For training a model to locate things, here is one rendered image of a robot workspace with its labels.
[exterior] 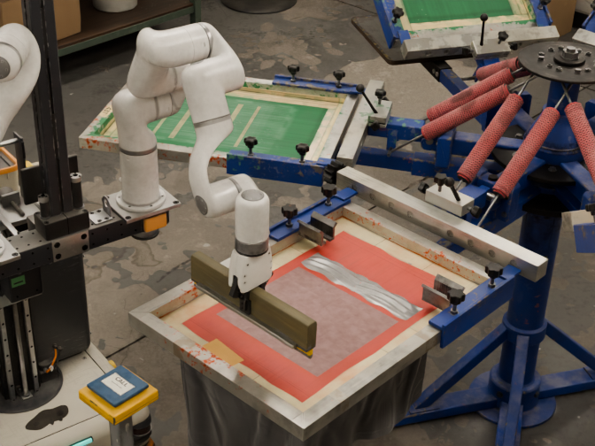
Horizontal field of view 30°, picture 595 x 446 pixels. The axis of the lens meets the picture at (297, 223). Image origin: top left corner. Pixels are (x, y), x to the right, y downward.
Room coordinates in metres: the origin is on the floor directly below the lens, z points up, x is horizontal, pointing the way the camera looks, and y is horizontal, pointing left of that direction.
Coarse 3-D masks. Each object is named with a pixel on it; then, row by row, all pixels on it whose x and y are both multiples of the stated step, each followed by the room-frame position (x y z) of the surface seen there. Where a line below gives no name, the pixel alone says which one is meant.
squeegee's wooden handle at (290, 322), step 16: (192, 256) 2.17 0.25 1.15; (208, 256) 2.18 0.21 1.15; (192, 272) 2.17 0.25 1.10; (208, 272) 2.13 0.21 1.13; (224, 272) 2.11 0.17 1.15; (224, 288) 2.10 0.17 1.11; (256, 288) 2.05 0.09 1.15; (256, 304) 2.03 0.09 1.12; (272, 304) 2.00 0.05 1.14; (288, 304) 2.00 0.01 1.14; (272, 320) 1.99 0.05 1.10; (288, 320) 1.96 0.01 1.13; (304, 320) 1.94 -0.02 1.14; (288, 336) 1.96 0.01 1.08; (304, 336) 1.93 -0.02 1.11
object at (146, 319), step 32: (384, 224) 2.60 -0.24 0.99; (448, 256) 2.45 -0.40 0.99; (192, 288) 2.26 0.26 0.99; (160, 320) 2.13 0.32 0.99; (192, 352) 2.01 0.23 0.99; (416, 352) 2.05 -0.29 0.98; (224, 384) 1.93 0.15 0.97; (256, 384) 1.90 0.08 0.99; (352, 384) 1.91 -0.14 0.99; (288, 416) 1.80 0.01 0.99; (320, 416) 1.80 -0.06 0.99
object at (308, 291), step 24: (336, 240) 2.56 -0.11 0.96; (360, 240) 2.57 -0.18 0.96; (288, 264) 2.44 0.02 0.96; (360, 264) 2.45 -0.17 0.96; (384, 264) 2.45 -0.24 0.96; (288, 288) 2.32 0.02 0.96; (312, 288) 2.33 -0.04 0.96; (336, 288) 2.33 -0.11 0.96; (216, 312) 2.21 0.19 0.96; (312, 312) 2.22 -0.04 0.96; (216, 336) 2.11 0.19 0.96; (240, 336) 2.12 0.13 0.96; (264, 336) 2.12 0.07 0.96
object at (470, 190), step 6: (468, 186) 2.73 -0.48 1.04; (474, 186) 2.73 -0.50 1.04; (462, 192) 2.70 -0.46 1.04; (468, 192) 2.70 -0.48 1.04; (474, 192) 2.70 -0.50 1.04; (480, 192) 2.70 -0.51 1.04; (486, 192) 2.71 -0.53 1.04; (474, 198) 2.67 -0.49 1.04; (480, 198) 2.69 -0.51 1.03; (474, 204) 2.67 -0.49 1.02; (480, 204) 2.69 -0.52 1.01; (444, 210) 2.60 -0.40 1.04; (456, 216) 2.60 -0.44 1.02; (462, 216) 2.63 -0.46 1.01
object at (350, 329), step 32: (384, 288) 2.34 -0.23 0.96; (416, 288) 2.34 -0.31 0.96; (320, 320) 2.19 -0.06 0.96; (352, 320) 2.20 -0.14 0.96; (384, 320) 2.20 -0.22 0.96; (416, 320) 2.20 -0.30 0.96; (256, 352) 2.06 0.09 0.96; (288, 352) 2.06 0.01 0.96; (320, 352) 2.07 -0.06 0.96; (352, 352) 2.07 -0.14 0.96; (288, 384) 1.95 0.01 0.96; (320, 384) 1.95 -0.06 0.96
